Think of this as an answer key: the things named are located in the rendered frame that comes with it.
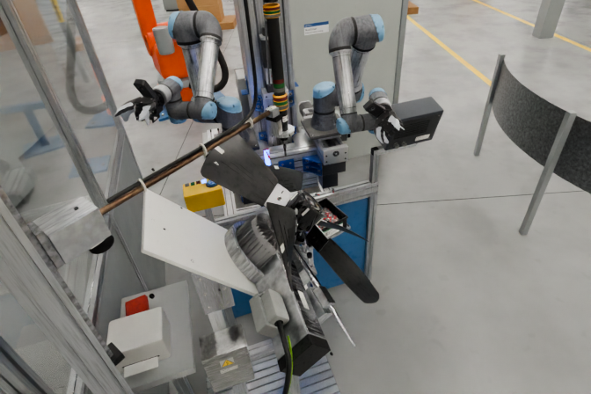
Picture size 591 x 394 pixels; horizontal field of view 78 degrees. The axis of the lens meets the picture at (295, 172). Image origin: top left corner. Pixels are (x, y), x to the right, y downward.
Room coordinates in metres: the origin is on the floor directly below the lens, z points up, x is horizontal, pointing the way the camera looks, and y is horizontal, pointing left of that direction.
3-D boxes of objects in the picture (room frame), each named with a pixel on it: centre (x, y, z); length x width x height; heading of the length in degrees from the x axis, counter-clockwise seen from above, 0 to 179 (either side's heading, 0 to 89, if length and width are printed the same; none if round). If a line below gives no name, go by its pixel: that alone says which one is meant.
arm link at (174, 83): (1.49, 0.50, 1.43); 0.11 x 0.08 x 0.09; 165
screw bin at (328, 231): (1.23, -0.08, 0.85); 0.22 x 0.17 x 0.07; 120
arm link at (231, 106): (1.71, 0.31, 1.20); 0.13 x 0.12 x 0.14; 75
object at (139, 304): (0.83, 0.61, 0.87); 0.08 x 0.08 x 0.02; 22
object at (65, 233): (0.52, 0.43, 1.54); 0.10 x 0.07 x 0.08; 140
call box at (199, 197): (1.27, 0.41, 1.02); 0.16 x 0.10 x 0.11; 105
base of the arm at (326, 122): (1.80, -0.18, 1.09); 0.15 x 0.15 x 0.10
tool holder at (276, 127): (0.99, 0.03, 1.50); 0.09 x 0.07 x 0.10; 140
